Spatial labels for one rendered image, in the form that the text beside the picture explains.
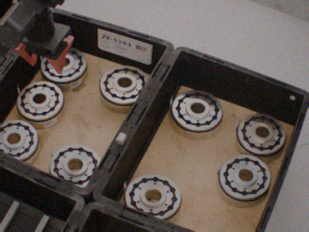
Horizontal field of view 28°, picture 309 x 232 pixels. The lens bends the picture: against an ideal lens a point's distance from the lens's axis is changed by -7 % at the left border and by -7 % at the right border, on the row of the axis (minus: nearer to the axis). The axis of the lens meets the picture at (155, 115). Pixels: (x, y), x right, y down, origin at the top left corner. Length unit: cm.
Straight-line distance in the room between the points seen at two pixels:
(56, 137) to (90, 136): 7
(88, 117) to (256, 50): 54
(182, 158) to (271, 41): 56
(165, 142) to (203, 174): 10
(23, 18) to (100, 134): 35
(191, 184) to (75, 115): 28
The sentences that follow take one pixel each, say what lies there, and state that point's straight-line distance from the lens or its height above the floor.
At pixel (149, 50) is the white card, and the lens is 133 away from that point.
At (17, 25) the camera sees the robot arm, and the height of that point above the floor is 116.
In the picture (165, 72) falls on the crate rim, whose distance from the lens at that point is 126.
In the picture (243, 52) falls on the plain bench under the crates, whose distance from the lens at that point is 164.
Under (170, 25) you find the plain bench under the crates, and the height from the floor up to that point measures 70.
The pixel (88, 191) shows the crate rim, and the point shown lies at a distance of 109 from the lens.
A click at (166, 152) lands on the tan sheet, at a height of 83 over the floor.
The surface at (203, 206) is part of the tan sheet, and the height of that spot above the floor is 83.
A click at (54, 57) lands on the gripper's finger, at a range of 115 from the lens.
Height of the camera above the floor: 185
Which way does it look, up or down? 51 degrees down
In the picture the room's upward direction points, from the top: 4 degrees clockwise
